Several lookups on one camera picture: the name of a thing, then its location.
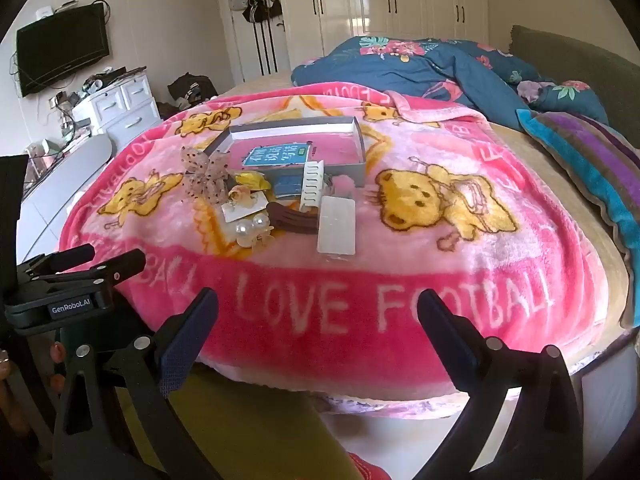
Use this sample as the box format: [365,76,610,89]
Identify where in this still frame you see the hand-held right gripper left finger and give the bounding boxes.
[52,287,223,480]

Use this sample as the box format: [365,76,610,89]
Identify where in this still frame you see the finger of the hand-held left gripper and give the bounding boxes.
[31,248,147,293]
[19,243,97,278]

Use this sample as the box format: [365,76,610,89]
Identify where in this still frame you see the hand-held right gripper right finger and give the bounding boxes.
[415,290,585,480]

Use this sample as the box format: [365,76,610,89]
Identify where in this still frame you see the dotted bow hair clip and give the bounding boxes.
[181,146,232,206]

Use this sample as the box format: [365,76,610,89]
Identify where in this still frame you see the brown hair claw clip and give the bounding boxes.
[265,202,321,235]

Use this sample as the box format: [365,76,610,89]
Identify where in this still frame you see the clear plastic packet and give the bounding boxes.
[316,195,357,257]

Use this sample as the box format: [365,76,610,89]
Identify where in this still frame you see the yellow hair accessory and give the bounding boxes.
[235,170,271,194]

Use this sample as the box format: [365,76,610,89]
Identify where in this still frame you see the small clear pink packet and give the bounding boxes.
[325,175,359,199]

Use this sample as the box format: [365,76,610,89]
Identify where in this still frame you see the blue printed card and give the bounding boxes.
[243,142,312,167]

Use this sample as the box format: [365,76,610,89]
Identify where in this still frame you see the grey shallow box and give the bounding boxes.
[214,116,369,182]

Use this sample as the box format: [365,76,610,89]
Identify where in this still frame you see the white comb hair clip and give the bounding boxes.
[299,160,326,211]

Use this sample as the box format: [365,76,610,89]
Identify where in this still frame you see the person's left hand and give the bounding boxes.
[0,342,68,393]

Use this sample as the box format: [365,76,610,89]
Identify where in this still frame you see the white oval table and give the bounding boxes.
[15,134,114,257]

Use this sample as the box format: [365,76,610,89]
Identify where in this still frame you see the pink printed bear blanket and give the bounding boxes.
[59,82,613,418]

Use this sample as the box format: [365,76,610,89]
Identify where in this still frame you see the person's yellow-green trouser leg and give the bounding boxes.
[120,362,362,480]

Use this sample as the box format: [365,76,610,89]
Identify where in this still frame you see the pink shoe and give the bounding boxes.
[347,452,391,480]

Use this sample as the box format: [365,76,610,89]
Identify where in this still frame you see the white drawer cabinet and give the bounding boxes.
[72,67,162,154]

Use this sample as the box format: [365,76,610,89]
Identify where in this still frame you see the clutter on cabinet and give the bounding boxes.
[75,66,146,99]

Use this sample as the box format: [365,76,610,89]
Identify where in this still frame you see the black bag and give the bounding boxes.
[167,74,220,106]

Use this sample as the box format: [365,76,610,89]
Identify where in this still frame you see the black television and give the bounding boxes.
[16,4,111,99]

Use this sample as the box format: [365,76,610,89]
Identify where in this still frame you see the beige bed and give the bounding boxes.
[220,72,640,413]

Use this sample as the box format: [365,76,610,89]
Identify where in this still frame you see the striped pillow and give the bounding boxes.
[517,110,640,328]

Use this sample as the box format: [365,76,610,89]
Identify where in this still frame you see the white door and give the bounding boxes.
[216,0,291,87]

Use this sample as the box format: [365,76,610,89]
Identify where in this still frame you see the blue floral duvet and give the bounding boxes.
[291,35,612,127]

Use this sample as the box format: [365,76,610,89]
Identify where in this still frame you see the bags hanging on door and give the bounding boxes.
[229,0,284,25]

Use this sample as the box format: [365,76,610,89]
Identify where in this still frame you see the green headboard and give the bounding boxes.
[509,25,640,153]

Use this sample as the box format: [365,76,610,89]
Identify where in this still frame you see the white wardrobe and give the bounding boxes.
[275,0,490,57]

